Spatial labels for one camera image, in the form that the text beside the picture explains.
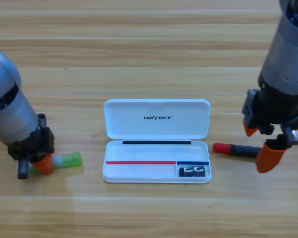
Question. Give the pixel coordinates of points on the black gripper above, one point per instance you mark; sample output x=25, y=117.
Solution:
x=278, y=111
x=39, y=143

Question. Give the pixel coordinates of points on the green and white pen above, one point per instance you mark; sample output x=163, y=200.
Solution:
x=69, y=160

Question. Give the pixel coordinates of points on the red and black marker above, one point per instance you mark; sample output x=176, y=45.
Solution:
x=222, y=148

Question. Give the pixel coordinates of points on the white Unitree pencil case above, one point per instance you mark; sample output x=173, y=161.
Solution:
x=156, y=124

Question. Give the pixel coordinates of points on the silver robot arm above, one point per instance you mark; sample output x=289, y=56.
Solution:
x=285, y=62
x=7, y=111

